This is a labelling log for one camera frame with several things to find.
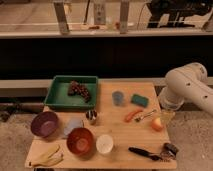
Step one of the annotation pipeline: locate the yellow banana bunch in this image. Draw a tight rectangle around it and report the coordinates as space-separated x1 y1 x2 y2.
29 144 63 167

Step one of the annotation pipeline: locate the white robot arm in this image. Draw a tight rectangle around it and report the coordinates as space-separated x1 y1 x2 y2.
158 62 213 116

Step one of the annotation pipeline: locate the green plastic tray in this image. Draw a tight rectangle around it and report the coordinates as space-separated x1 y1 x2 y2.
44 75 98 110

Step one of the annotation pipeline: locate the blue translucent cup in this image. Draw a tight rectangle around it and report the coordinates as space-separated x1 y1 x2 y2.
112 91 124 106

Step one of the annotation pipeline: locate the dark grape bunch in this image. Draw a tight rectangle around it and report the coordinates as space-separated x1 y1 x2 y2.
68 81 91 103

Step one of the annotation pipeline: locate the small metal cup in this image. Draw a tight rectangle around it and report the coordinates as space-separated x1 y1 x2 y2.
86 110 97 125

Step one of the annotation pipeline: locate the green sponge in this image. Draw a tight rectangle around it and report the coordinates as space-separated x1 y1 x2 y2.
131 94 149 107

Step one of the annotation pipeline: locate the orange carrot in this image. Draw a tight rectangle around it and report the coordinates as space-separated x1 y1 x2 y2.
124 109 143 122

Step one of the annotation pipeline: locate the wooden table board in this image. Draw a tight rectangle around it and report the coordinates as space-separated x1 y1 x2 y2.
25 82 177 170

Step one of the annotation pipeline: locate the pale blue plastic cup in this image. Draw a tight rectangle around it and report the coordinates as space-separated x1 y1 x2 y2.
64 118 84 136

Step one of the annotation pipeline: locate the metal fork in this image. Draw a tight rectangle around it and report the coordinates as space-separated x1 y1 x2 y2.
134 109 157 122

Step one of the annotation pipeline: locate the white cup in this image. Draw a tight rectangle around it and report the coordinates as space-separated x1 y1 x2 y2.
96 134 114 155

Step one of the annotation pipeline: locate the red-orange bowl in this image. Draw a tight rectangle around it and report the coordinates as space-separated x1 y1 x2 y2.
66 127 94 156

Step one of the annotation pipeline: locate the orange apple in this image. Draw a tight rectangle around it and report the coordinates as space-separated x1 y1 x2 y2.
151 118 164 131

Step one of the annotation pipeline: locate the clear glass cup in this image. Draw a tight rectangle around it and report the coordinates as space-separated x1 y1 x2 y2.
161 110 175 125

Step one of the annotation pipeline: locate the purple bowl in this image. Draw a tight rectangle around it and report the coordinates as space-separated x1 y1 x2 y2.
30 111 59 138

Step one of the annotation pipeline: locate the dark scrubber object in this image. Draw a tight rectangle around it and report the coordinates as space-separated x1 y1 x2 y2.
161 143 179 160

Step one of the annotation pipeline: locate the black handled brush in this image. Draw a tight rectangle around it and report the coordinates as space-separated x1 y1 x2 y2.
128 147 161 161

